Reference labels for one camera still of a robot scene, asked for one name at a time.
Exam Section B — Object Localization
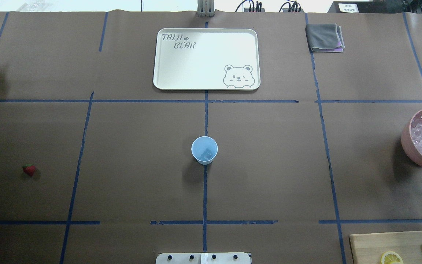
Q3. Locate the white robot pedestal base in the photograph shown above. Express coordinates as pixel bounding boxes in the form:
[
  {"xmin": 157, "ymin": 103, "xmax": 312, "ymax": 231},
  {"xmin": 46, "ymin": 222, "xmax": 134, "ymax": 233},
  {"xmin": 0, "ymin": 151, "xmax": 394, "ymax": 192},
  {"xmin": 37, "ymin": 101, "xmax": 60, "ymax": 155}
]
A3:
[{"xmin": 155, "ymin": 252, "xmax": 252, "ymax": 264}]

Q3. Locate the grey folded cloth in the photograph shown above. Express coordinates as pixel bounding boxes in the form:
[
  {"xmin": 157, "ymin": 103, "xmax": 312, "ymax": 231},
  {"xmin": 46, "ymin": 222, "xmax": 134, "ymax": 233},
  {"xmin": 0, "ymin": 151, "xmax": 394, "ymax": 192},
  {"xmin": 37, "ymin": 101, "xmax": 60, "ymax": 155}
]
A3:
[{"xmin": 306, "ymin": 23, "xmax": 345, "ymax": 53}]

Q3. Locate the cream bear tray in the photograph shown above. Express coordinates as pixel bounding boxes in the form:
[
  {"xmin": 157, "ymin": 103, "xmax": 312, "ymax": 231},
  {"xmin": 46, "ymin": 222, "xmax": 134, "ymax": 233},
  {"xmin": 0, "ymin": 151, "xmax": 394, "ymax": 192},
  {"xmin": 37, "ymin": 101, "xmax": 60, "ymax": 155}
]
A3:
[{"xmin": 153, "ymin": 28, "xmax": 261, "ymax": 91}]

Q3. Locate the red strawberry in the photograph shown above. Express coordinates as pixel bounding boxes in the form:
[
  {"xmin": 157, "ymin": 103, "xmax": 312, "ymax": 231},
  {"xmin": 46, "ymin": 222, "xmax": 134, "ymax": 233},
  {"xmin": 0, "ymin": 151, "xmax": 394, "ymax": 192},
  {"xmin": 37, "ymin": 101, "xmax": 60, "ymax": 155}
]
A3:
[{"xmin": 22, "ymin": 164, "xmax": 37, "ymax": 177}]

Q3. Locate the light blue plastic cup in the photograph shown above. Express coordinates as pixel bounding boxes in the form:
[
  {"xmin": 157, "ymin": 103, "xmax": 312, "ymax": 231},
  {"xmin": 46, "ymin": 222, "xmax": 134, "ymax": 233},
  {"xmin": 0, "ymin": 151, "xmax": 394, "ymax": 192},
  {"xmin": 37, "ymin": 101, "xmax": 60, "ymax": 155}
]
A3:
[{"xmin": 191, "ymin": 136, "xmax": 218, "ymax": 165}]

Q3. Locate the lemon slices row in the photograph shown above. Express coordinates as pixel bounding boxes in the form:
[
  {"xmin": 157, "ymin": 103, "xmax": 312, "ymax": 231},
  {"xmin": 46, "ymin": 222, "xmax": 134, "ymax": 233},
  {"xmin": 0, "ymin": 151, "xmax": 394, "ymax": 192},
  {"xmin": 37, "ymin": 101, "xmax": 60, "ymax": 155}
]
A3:
[{"xmin": 380, "ymin": 251, "xmax": 404, "ymax": 264}]

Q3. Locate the aluminium frame post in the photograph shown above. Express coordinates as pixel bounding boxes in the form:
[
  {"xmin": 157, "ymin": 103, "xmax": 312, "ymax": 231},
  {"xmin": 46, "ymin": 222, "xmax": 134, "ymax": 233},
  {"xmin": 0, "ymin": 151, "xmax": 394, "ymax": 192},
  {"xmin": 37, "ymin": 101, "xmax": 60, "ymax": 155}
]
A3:
[{"xmin": 197, "ymin": 0, "xmax": 215, "ymax": 17}]

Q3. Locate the wooden cutting board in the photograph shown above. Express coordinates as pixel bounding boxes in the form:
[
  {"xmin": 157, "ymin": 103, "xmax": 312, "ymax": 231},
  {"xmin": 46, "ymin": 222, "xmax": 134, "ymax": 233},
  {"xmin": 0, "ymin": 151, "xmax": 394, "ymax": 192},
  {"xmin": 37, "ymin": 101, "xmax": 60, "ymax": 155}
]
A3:
[{"xmin": 349, "ymin": 231, "xmax": 422, "ymax": 264}]

